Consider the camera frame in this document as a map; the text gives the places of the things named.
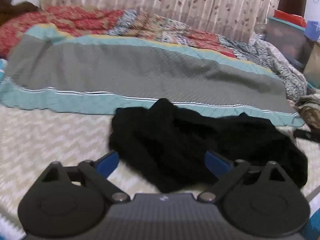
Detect clear storage bin teal lid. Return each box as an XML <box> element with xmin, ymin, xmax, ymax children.
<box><xmin>264</xmin><ymin>16</ymin><xmax>308</xmax><ymax>68</ymax></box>

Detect blue white patterned cloth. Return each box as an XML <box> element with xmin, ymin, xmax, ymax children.
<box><xmin>217</xmin><ymin>34</ymin><xmax>308</xmax><ymax>103</ymax></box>

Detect red package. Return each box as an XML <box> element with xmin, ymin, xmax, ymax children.
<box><xmin>273</xmin><ymin>9</ymin><xmax>307</xmax><ymax>28</ymax></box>

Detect brown cloth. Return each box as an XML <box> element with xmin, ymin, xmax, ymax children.
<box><xmin>0</xmin><ymin>0</ymin><xmax>38</xmax><ymax>23</ymax></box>

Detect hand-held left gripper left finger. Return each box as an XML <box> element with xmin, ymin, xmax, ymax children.
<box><xmin>40</xmin><ymin>151</ymin><xmax>131</xmax><ymax>203</ymax></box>

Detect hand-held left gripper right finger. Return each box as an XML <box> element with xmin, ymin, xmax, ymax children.
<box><xmin>197</xmin><ymin>150</ymin><xmax>288</xmax><ymax>203</ymax></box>

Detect olive crumpled cloth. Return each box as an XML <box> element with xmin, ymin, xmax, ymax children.
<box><xmin>293</xmin><ymin>93</ymin><xmax>320</xmax><ymax>128</ymax></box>

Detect red floral quilt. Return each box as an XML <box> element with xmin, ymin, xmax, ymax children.
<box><xmin>0</xmin><ymin>5</ymin><xmax>238</xmax><ymax>58</ymax></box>

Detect leaf print curtain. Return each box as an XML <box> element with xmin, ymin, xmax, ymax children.
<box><xmin>40</xmin><ymin>0</ymin><xmax>283</xmax><ymax>43</ymax></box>

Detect printed patchwork bedspread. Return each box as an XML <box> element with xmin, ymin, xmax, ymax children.
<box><xmin>0</xmin><ymin>22</ymin><xmax>320</xmax><ymax>240</ymax></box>

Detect cardboard box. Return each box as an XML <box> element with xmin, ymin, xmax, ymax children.
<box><xmin>302</xmin><ymin>41</ymin><xmax>320</xmax><ymax>88</ymax></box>

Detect black pants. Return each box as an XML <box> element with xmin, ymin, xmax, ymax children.
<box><xmin>108</xmin><ymin>98</ymin><xmax>308</xmax><ymax>193</ymax></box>

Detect blue box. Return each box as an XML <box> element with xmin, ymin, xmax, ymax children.
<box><xmin>304</xmin><ymin>20</ymin><xmax>320</xmax><ymax>43</ymax></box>

